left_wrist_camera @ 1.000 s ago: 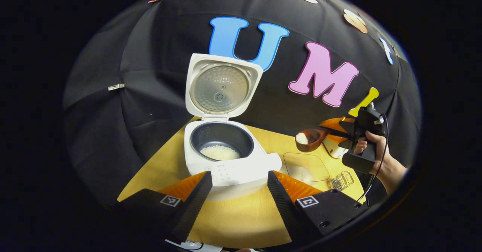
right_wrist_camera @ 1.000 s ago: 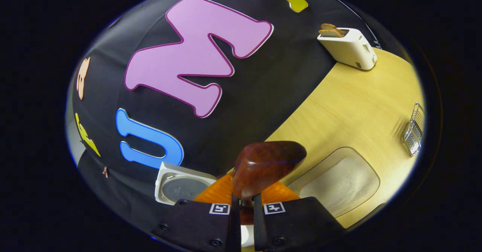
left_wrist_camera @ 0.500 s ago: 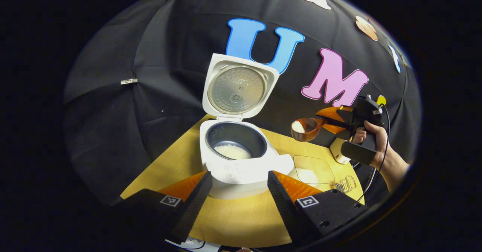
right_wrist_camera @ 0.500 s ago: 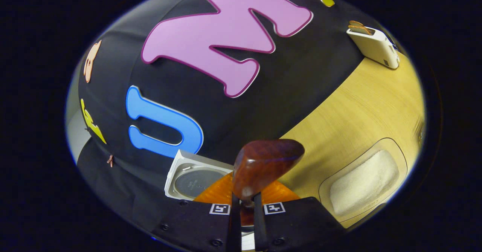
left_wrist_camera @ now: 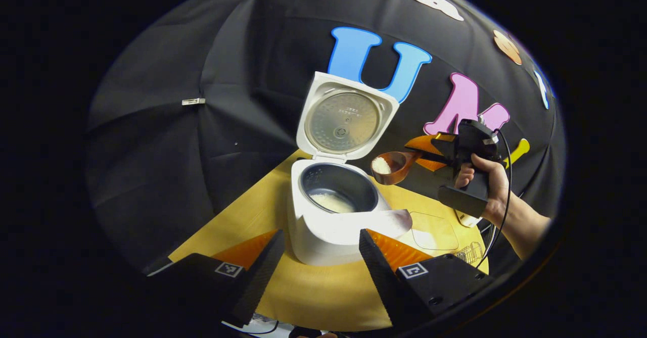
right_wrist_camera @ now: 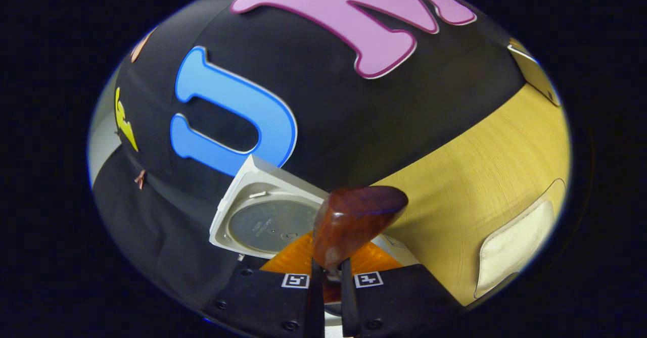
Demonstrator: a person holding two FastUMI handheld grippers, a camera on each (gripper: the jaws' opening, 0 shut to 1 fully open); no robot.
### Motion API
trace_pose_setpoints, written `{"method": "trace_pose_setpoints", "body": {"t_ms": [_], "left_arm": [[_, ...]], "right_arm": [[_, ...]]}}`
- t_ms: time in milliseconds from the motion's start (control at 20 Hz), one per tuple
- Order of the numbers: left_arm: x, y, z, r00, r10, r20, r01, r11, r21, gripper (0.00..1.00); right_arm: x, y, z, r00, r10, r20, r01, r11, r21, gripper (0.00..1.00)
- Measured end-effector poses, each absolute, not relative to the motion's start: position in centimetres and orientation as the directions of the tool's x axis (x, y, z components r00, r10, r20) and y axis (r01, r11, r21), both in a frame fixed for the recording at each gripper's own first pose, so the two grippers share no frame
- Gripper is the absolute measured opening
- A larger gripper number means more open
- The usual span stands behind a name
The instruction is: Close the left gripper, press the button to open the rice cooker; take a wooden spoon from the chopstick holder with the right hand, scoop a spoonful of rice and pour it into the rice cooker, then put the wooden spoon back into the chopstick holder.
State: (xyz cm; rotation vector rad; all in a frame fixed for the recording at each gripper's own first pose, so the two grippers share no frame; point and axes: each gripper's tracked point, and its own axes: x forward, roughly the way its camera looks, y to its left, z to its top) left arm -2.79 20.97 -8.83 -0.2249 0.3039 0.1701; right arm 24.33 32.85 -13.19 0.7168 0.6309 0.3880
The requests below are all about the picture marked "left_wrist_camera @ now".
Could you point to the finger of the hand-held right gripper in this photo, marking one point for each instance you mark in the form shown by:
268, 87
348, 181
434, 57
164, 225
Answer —
424, 143
434, 165

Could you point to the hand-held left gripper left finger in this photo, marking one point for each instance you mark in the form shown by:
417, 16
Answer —
263, 272

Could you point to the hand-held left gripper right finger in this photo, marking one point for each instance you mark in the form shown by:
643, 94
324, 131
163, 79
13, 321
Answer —
379, 277

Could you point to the wooden spoon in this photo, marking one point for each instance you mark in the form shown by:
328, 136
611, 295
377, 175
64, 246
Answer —
399, 168

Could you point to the white rice spoonful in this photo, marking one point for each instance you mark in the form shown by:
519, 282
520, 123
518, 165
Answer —
381, 165

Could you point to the white rice cooker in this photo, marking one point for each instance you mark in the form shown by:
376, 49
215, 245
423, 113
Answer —
343, 237

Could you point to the white rice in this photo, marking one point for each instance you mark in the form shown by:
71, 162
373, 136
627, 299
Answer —
333, 202

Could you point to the glass chopstick holder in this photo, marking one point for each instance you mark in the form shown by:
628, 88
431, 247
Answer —
470, 253

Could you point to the clear plastic rice box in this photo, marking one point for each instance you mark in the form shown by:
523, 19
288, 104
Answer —
434, 232

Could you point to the black backdrop cloth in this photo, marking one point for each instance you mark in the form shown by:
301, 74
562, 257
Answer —
202, 151

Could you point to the silver backdrop clip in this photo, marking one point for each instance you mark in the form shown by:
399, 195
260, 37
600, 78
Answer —
193, 101

